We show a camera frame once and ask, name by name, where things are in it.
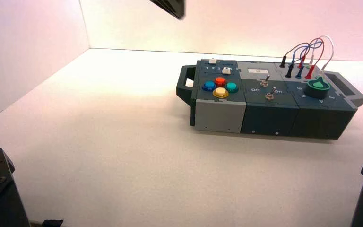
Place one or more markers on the blue round push button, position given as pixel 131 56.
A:
pixel 209 86

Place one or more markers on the black banana plug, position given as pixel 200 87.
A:
pixel 290 70
pixel 283 62

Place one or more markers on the yellow round push button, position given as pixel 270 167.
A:
pixel 220 92

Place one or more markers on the dark green control box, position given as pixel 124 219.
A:
pixel 272 114

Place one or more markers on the red round push button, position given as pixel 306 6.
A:
pixel 220 81

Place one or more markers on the metal toggle switch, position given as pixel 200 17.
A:
pixel 265 81
pixel 270 94

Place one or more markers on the green rotary knob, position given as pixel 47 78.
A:
pixel 318 86

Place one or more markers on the black overhead mount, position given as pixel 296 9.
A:
pixel 170 7

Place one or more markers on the white banana plug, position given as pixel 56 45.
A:
pixel 321 75

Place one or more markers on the red banana plug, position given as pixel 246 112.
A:
pixel 301 61
pixel 310 72

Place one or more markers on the white label plate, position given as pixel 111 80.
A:
pixel 258 71

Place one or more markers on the blue banana plug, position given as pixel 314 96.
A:
pixel 300 72

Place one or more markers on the white slider cap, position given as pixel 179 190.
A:
pixel 227 70
pixel 212 60

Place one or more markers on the green round push button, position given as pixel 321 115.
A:
pixel 231 86

